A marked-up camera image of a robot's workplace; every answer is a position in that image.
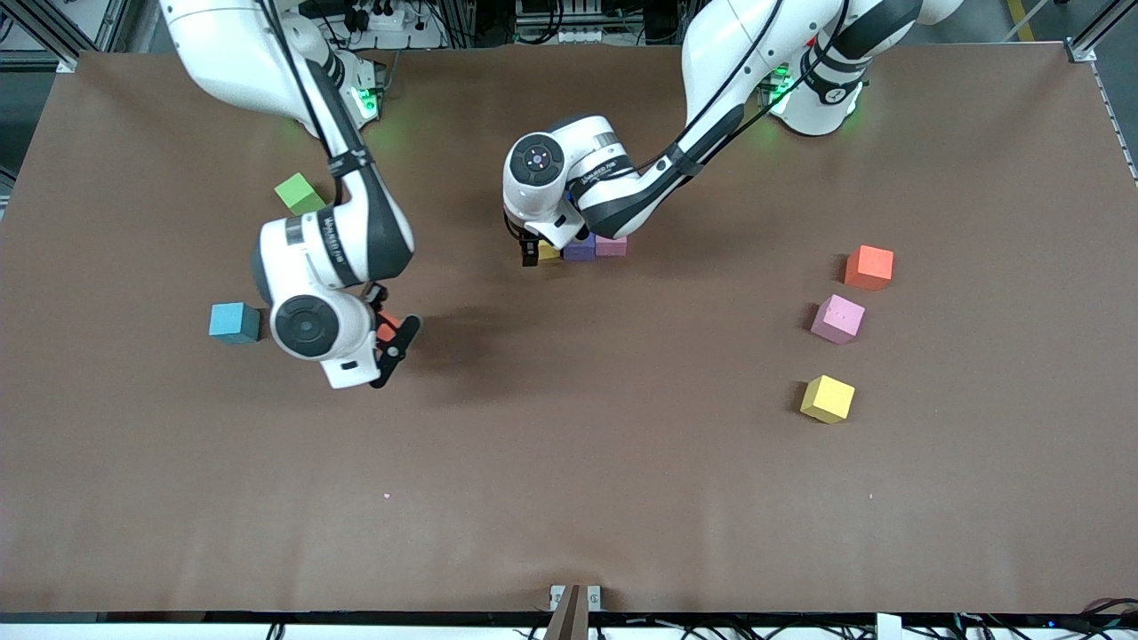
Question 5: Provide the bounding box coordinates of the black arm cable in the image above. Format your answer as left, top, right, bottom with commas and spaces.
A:
256, 0, 370, 179
636, 0, 850, 174

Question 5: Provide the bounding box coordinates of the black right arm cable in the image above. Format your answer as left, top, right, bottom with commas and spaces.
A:
256, 0, 370, 179

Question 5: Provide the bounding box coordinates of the white power strip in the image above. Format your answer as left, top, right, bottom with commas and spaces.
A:
342, 0, 445, 52

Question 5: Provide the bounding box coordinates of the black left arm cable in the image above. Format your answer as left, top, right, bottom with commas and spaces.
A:
636, 0, 850, 174

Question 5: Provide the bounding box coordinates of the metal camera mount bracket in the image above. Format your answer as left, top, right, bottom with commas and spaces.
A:
544, 584, 602, 640

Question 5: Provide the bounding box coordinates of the aluminium frame post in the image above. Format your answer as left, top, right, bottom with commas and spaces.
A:
445, 0, 477, 47

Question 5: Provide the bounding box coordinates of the aluminium frame profile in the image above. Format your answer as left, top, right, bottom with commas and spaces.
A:
0, 0, 134, 72
1067, 0, 1138, 63

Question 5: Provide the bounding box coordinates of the brown table cover sheet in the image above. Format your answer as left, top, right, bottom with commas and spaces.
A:
0, 44, 1138, 616

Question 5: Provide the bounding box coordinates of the light blue foam cube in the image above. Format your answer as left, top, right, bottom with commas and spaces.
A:
209, 302, 261, 345

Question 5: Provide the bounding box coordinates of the green foam cube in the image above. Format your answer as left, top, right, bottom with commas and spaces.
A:
274, 172, 328, 217

